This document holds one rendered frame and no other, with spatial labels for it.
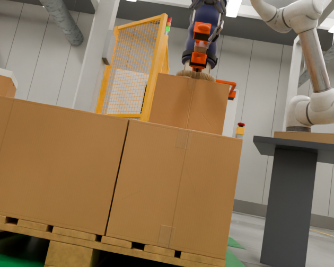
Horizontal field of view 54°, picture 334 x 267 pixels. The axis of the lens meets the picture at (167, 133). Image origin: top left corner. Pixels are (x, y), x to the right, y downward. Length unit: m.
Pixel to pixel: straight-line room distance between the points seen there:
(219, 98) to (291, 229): 0.91
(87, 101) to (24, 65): 10.14
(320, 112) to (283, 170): 0.42
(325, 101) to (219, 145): 1.15
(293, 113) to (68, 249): 1.64
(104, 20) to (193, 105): 2.00
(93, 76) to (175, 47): 9.19
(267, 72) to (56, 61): 7.72
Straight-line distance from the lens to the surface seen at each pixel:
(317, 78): 2.16
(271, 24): 2.22
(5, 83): 2.94
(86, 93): 3.29
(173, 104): 1.76
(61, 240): 1.17
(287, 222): 2.15
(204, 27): 1.54
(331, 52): 9.75
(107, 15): 3.57
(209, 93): 1.79
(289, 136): 2.13
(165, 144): 1.11
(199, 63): 1.87
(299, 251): 2.16
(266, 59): 12.63
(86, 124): 1.16
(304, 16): 2.12
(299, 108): 2.27
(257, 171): 11.61
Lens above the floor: 0.33
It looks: 9 degrees up
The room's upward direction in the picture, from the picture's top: 11 degrees clockwise
